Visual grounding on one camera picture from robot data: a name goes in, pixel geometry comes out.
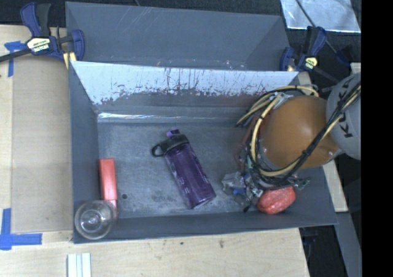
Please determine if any grey metal bin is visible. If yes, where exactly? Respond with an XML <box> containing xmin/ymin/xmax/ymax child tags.
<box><xmin>64</xmin><ymin>1</ymin><xmax>339</xmax><ymax>244</ymax></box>

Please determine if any red lumpy toy fruit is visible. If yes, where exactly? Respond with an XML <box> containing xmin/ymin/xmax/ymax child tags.
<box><xmin>256</xmin><ymin>185</ymin><xmax>297</xmax><ymax>216</ymax></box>

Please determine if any clear glass bowl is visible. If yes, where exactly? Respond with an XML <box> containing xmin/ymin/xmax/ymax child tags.
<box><xmin>74</xmin><ymin>199</ymin><xmax>119</xmax><ymax>241</ymax></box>

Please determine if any purple plastic water bottle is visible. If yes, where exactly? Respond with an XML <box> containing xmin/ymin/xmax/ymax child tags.
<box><xmin>151</xmin><ymin>128</ymin><xmax>217</xmax><ymax>210</ymax></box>

